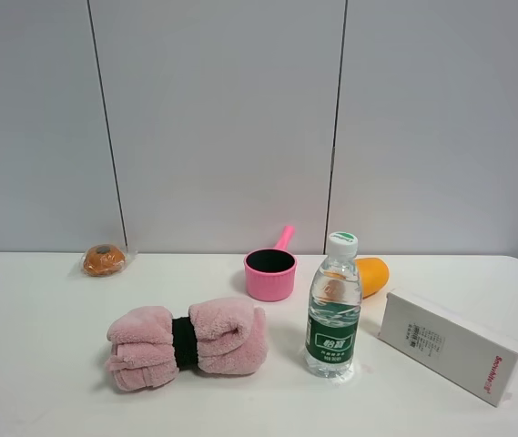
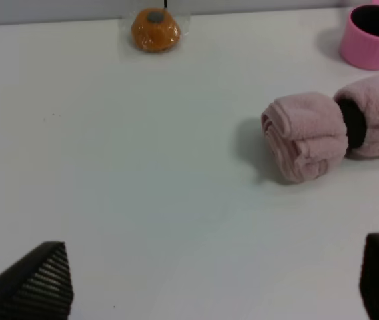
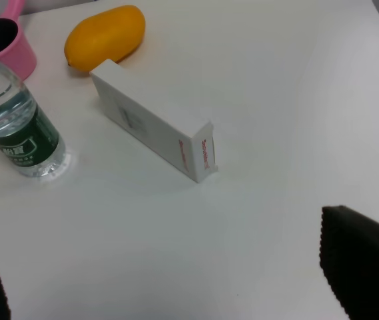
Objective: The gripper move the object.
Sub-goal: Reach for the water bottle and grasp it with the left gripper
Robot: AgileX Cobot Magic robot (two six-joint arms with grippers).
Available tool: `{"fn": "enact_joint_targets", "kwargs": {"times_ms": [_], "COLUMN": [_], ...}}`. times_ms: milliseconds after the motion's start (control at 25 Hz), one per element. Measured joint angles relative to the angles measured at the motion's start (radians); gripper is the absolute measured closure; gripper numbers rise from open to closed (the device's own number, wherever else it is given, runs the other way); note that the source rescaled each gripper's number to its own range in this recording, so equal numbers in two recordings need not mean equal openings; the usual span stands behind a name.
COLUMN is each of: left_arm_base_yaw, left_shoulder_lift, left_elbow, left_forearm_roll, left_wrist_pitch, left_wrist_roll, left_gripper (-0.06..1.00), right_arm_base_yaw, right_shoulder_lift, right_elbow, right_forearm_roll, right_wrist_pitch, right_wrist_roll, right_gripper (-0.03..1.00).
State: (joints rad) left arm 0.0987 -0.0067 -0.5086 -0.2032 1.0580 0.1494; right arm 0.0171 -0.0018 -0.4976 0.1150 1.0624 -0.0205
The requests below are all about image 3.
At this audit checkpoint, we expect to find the white rectangular carton box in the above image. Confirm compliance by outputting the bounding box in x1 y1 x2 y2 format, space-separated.
90 59 218 183

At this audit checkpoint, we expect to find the yellow mango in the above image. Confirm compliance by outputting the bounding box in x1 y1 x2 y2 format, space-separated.
64 5 146 72

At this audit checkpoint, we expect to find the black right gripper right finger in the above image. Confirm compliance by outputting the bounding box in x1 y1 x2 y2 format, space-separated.
319 205 379 319

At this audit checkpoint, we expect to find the pink measuring scoop cup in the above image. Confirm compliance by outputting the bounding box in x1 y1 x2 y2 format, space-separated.
0 0 37 80

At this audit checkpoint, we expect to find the clear water bottle green label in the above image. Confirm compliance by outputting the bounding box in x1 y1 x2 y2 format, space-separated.
0 62 66 177

